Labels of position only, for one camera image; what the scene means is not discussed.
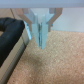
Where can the wooden drawer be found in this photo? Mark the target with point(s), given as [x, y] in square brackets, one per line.
[14, 63]

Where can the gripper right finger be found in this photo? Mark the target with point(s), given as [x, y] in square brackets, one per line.
[46, 25]

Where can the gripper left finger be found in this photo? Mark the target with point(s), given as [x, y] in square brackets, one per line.
[34, 26]

